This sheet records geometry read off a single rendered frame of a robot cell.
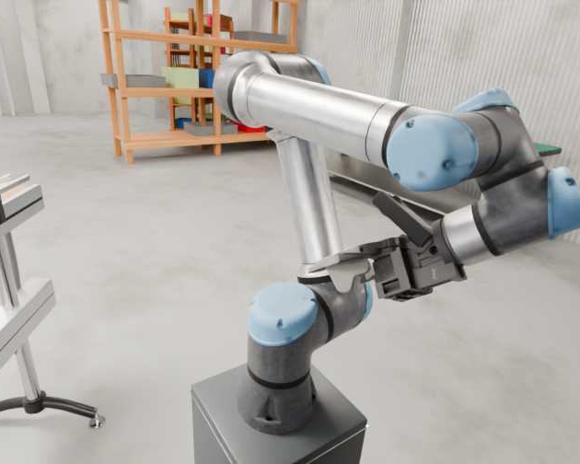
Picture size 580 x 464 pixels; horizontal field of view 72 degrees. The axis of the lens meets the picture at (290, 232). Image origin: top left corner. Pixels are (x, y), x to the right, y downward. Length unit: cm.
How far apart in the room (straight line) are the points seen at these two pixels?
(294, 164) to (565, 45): 397
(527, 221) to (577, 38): 403
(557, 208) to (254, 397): 54
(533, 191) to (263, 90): 36
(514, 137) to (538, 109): 406
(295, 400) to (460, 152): 51
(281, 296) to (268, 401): 18
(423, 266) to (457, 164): 22
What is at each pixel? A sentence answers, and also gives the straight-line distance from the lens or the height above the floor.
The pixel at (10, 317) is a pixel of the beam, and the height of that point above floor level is 55.
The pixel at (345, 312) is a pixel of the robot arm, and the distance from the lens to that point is 76.
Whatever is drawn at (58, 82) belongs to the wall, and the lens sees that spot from 1089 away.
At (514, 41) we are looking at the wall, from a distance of 477.
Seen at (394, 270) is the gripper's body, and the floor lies 112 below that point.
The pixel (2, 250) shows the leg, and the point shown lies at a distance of 160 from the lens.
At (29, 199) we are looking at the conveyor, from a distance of 163.
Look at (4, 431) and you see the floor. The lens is 207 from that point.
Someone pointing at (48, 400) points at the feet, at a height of 13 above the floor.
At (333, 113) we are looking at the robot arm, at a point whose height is 134.
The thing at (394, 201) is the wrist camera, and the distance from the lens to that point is 62.
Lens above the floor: 139
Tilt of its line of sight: 23 degrees down
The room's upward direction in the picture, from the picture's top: 4 degrees clockwise
